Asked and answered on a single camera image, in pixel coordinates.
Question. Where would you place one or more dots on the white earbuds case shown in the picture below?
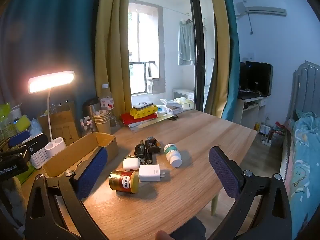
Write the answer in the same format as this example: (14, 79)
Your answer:
(130, 164)

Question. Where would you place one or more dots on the white power bank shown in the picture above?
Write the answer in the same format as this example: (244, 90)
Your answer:
(142, 104)

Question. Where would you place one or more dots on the person's left forearm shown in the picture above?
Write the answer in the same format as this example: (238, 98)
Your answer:
(18, 192)

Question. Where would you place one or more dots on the white air conditioner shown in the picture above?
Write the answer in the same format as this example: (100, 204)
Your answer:
(265, 10)

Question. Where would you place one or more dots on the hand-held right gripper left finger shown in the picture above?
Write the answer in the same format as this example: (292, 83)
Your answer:
(92, 172)

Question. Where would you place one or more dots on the person's dark trousers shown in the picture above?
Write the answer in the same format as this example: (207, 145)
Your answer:
(190, 227)

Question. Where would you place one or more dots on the brown lamp carton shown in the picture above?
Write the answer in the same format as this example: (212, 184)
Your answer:
(62, 125)

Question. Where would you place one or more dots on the red book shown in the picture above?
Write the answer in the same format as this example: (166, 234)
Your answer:
(127, 118)

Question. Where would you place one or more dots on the black scissors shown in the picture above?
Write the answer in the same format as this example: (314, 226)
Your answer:
(173, 117)

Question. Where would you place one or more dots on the white power strip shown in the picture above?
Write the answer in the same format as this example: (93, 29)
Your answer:
(266, 142)

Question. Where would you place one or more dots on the glossy black gadget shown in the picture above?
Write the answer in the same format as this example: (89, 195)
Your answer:
(151, 143)

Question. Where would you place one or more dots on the white round canister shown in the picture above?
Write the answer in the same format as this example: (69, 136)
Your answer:
(16, 112)

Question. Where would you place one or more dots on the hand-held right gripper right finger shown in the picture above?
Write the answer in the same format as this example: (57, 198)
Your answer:
(223, 172)

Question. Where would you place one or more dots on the white desk lamp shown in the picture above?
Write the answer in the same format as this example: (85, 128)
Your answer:
(56, 146)

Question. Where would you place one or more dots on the floor storage basket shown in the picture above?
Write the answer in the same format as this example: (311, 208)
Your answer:
(277, 135)

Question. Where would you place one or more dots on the brown cardboard box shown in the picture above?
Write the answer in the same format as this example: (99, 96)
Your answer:
(75, 152)

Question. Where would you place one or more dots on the hanging pale green garment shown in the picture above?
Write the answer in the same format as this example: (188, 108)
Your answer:
(186, 42)

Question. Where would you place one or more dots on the grey padded headboard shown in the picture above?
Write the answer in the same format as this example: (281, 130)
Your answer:
(305, 87)

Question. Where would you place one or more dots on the black sliding door frame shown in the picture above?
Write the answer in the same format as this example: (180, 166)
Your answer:
(198, 55)

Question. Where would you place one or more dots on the clear plastic water bottle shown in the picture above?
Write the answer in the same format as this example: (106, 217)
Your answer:
(106, 102)

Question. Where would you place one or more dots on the white medicine bottle green label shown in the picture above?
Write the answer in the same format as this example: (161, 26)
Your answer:
(172, 155)

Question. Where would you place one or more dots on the bright green plastic bag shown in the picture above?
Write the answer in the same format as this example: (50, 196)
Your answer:
(4, 110)

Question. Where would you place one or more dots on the white perforated basket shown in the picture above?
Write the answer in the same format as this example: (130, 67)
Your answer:
(40, 157)

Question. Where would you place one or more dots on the steel thermos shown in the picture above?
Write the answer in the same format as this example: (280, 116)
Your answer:
(90, 110)

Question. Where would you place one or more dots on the clear plastic bag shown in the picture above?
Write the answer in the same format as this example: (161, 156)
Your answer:
(36, 127)

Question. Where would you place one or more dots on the tan paper envelope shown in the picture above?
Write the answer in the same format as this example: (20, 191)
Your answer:
(150, 124)

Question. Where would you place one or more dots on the black car key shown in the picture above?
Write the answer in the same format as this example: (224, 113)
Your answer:
(140, 152)

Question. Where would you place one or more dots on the yellow sponge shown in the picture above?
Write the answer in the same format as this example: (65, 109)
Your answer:
(23, 122)

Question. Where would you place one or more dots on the gold tin with red label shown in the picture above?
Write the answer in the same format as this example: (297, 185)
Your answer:
(122, 181)

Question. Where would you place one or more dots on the blue white plastic pack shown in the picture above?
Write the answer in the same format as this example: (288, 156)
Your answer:
(162, 110)

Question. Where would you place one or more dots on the white balcony appliance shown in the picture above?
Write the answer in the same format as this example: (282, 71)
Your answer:
(183, 92)

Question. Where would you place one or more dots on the teal curtain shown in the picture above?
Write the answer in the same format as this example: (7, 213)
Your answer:
(62, 30)
(233, 67)

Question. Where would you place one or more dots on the stack of paper cups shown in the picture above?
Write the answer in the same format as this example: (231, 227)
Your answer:
(102, 125)

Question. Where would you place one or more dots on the yellow curtain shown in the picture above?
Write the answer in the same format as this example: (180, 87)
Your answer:
(112, 42)
(220, 55)

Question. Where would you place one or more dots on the white boxes and bags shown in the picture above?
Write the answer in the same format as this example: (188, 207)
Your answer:
(186, 103)

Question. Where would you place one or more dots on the clear jar of small vials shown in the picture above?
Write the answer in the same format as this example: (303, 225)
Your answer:
(87, 127)

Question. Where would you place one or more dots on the blue printed blanket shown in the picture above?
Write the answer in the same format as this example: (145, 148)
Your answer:
(305, 155)

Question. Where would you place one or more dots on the black computer monitor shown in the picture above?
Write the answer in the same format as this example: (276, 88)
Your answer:
(258, 77)

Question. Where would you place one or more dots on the white computer desk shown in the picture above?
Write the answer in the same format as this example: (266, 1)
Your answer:
(241, 110)

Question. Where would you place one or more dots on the person's right hand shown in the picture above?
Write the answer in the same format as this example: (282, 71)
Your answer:
(162, 235)

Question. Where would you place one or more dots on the white charger adapter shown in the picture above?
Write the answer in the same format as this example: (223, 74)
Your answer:
(150, 172)

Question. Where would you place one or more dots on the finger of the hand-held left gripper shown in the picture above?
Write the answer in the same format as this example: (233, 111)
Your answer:
(37, 141)
(18, 138)

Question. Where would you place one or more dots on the small white boxes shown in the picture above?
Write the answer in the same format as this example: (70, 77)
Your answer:
(175, 108)

